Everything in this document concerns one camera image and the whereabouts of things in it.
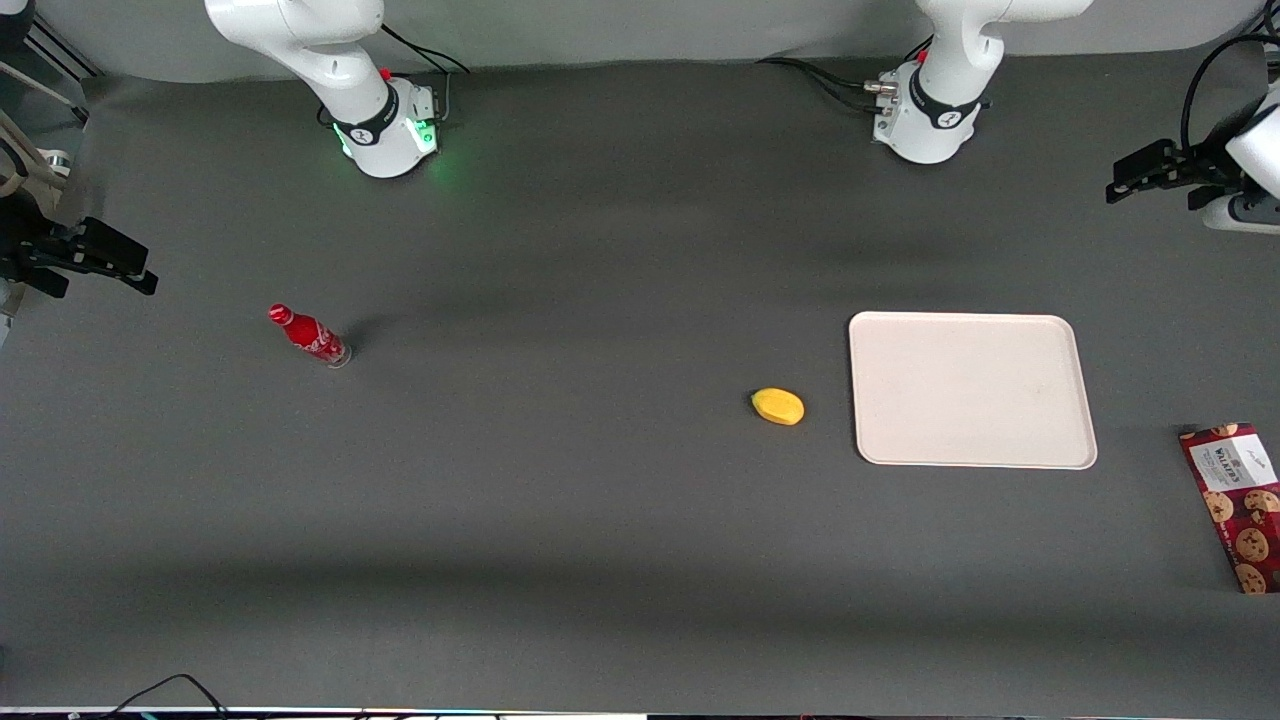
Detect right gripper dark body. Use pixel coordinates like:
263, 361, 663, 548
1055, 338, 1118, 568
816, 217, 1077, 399
0, 192, 77, 273

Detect red cookie box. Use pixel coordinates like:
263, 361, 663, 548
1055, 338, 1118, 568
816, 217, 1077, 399
1179, 422, 1280, 596

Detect beige rectangular tray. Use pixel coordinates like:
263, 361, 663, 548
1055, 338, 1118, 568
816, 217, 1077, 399
848, 311, 1099, 471

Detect red cola bottle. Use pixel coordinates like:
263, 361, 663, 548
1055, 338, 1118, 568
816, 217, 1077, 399
267, 303, 354, 369

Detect yellow mango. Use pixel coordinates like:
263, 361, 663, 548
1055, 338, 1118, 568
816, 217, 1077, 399
750, 387, 806, 427

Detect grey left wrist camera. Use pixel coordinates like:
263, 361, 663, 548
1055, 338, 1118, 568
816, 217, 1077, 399
1202, 194, 1280, 237

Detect beige strap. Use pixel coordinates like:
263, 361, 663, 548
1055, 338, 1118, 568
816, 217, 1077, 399
0, 60, 73, 201

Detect black left arm wrist cable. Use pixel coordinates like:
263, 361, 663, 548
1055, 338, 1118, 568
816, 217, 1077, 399
1180, 33, 1280, 156

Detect black metal frame bar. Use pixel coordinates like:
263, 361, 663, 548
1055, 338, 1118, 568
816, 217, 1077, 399
22, 18, 103, 83

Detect black left arm base cables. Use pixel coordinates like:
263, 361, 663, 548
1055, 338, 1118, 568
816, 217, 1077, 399
755, 36, 933, 117

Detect black arm base cables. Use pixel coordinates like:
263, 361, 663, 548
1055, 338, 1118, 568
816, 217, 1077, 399
378, 22, 472, 129
755, 36, 933, 117

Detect black right arm base cables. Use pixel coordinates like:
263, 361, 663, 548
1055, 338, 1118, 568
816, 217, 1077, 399
378, 22, 472, 129

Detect thin black cable loop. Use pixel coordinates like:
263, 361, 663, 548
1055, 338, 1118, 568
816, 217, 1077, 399
100, 673, 233, 720

